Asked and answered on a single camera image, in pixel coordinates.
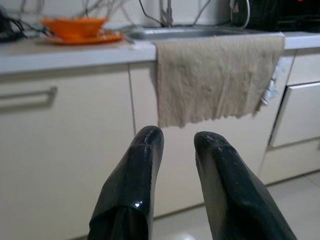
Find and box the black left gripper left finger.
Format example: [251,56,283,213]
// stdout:
[86,125,165,240]

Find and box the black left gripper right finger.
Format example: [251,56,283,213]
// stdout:
[193,130,299,240]

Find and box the orange plate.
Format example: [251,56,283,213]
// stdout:
[46,28,125,46]

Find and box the orange bowl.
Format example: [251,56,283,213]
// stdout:
[41,16,108,41]

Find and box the cream drawer front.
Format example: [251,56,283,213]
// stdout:
[268,82,320,148]

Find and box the beige hanging towel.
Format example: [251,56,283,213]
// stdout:
[152,34,286,130]

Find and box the stainless steel sink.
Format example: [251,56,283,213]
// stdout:
[124,26,283,42]

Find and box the metal faucet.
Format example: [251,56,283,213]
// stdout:
[159,0,175,27]

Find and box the black countertop appliance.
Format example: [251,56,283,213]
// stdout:
[247,0,320,33]

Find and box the silver cabinet bar handle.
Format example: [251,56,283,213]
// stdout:
[0,86,58,111]

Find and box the white appliance cable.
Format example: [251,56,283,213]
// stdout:
[243,0,251,28]

